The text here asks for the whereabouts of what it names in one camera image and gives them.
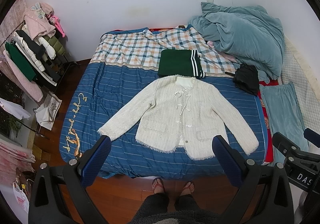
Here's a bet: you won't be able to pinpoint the white tweed jacket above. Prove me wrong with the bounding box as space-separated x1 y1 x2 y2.
98 75 259 160

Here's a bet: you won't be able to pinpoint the clothes rack with garments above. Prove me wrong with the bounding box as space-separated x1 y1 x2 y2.
1 0 73 104

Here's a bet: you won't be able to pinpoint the white red plastic bag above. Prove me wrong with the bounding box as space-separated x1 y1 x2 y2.
12 182 29 213

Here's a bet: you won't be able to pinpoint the teal velvet pillow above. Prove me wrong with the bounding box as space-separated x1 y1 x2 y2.
260 82 309 152

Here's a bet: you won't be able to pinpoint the white embroidered tote bag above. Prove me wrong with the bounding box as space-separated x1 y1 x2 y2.
34 91 62 130

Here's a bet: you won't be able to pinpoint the white quilted mattress pad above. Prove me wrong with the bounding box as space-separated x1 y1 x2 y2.
281 38 320 133

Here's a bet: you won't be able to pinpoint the person's dark trousers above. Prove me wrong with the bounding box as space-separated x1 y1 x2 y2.
128 191 223 224

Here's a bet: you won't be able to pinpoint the person's left foot sandal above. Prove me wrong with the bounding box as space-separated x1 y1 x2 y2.
152 177 165 194

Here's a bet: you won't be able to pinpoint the teal velvet duvet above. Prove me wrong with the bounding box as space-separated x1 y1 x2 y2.
188 2 285 81

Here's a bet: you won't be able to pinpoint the blue striped bed sheet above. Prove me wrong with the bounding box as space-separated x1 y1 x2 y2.
59 24 269 180

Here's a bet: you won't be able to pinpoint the folded green striped sweater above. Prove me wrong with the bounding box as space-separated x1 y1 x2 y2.
158 49 206 78

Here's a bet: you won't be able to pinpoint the pink hanging jacket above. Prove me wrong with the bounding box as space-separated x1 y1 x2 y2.
23 2 66 40

